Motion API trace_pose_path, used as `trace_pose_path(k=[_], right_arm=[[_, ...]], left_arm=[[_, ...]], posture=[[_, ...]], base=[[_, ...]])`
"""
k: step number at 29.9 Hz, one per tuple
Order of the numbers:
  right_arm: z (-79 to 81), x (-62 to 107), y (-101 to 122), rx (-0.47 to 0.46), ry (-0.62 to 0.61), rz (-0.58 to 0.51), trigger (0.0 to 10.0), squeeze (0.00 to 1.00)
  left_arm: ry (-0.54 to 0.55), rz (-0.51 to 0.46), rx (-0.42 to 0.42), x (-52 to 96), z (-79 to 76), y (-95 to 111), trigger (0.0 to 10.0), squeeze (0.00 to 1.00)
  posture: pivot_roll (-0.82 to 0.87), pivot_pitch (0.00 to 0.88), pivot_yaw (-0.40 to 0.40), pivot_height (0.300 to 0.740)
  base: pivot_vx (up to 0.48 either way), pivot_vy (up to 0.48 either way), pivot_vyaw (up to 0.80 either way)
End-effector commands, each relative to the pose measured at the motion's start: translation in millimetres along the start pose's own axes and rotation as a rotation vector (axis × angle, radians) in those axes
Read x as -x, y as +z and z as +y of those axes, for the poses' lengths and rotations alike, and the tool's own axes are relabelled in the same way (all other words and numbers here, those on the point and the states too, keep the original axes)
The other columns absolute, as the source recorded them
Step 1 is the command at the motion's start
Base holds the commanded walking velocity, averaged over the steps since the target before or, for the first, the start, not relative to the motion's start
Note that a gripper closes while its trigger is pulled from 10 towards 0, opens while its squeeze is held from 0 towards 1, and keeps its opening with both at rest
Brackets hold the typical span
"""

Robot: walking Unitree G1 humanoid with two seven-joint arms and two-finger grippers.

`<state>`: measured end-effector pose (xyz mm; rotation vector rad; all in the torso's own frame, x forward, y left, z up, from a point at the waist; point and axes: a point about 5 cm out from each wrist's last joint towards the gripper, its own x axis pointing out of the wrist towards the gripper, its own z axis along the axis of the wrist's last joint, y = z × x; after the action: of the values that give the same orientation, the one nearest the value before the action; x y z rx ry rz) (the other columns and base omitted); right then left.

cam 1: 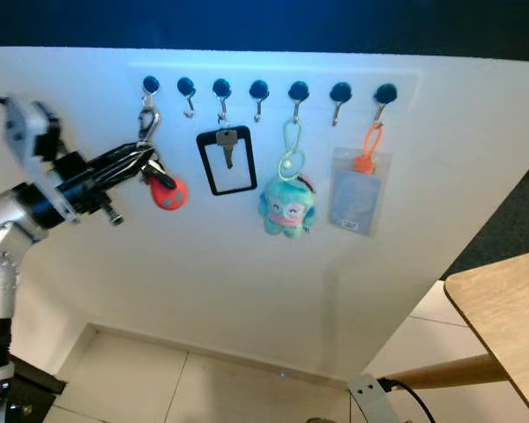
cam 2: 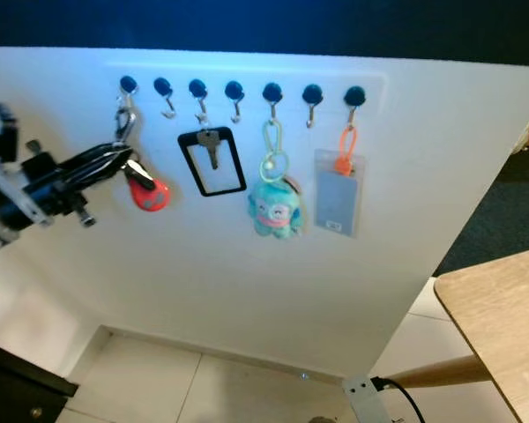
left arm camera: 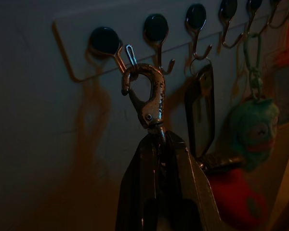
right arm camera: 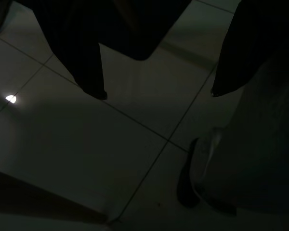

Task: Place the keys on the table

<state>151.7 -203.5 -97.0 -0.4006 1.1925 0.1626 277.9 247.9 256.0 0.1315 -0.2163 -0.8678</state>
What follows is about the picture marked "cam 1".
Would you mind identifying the black frame badge holder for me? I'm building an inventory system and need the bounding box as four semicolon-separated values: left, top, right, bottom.
196;127;259;197

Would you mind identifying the white standing board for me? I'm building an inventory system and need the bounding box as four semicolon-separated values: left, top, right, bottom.
0;46;529;385

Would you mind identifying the silver key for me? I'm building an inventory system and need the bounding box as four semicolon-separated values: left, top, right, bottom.
215;128;240;171

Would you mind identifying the wooden table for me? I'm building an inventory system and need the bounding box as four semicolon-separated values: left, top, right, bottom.
384;249;529;423

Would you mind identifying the blue knob metal hook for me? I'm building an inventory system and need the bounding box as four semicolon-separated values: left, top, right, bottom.
141;76;162;115
176;77;198;119
373;83;399;125
212;78;234;125
287;80;311;123
329;82;354;127
249;79;271;123

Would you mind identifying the red key fob with carabiner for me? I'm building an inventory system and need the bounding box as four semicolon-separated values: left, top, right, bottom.
138;106;190;212

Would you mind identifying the teal plush toy keychain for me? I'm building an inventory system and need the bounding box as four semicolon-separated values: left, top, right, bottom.
259;119;317;240

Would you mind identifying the black robot waist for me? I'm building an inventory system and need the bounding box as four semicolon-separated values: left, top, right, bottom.
0;352;68;423

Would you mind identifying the clear card holder orange strap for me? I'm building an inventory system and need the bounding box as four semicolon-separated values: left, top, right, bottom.
327;122;394;237

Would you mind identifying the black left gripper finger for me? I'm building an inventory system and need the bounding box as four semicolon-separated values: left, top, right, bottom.
99;157;164;191
95;141;158;174

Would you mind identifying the clear hook rail plate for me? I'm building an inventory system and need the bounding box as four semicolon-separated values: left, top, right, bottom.
126;60;422;108

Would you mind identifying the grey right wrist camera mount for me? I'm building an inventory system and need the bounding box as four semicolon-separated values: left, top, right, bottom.
347;374;399;423

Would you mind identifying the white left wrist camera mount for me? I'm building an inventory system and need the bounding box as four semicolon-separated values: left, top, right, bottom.
4;95;82;224

